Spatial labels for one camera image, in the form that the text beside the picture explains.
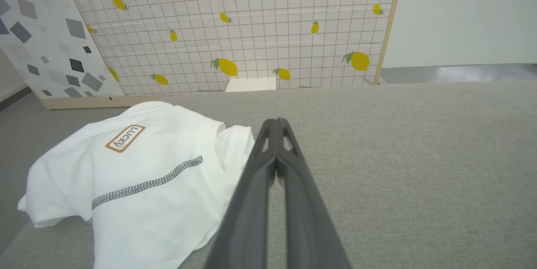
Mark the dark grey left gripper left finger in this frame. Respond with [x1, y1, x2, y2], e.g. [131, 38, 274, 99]
[204, 118, 277, 269]

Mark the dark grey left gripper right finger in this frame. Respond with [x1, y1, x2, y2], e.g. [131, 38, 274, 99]
[275, 118, 352, 269]

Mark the white t-shirt with brown logo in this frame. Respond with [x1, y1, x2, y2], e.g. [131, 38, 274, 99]
[18, 101, 255, 269]

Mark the white box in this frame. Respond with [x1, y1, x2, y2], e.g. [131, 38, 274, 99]
[225, 77, 276, 92]

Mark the lemon print grid screen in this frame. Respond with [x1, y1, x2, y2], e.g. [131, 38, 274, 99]
[59, 0, 406, 97]

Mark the terrazzo print panel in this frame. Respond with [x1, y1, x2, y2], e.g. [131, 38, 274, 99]
[0, 0, 168, 110]

